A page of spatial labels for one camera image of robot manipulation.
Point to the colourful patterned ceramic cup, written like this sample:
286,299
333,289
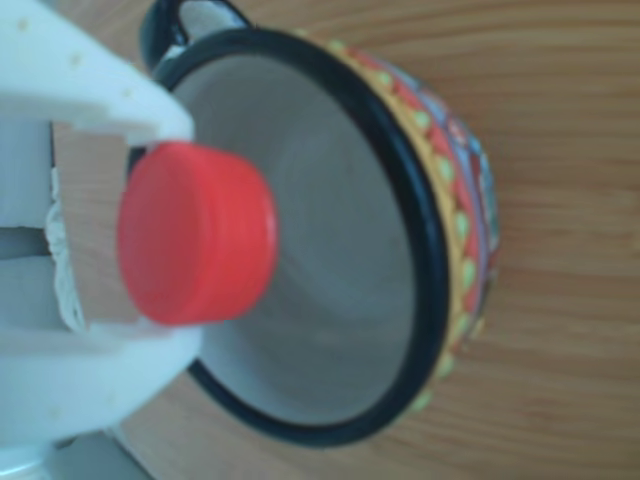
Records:
325,250

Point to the white knitted blanket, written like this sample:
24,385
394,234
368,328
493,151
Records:
62,250

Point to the red plastic bottle cap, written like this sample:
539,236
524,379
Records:
195,235

